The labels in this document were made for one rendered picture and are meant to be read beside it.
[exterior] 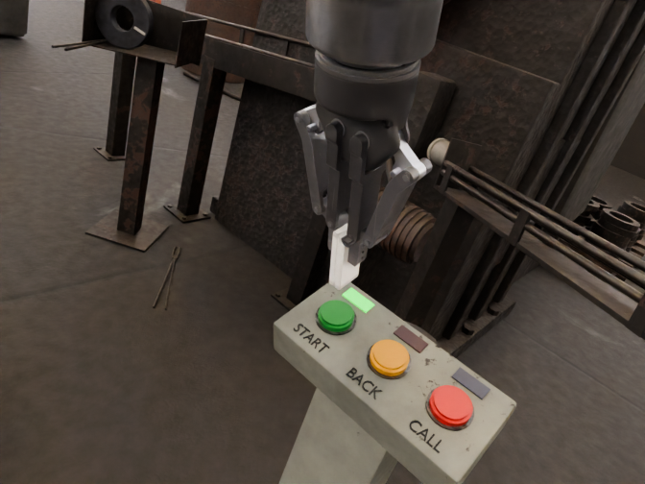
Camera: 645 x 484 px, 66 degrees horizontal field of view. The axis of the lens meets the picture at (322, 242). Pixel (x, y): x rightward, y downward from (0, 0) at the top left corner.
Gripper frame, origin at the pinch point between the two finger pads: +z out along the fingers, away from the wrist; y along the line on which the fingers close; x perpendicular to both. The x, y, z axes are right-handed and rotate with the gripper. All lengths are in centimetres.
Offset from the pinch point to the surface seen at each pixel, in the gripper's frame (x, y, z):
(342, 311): -0.1, -0.2, 8.6
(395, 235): -46, 22, 40
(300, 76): -67, 75, 27
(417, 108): -69, 37, 23
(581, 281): -32.5, -16.2, 15.3
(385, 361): 1.5, -7.5, 8.6
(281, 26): -80, 98, 23
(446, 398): 0.4, -14.2, 8.6
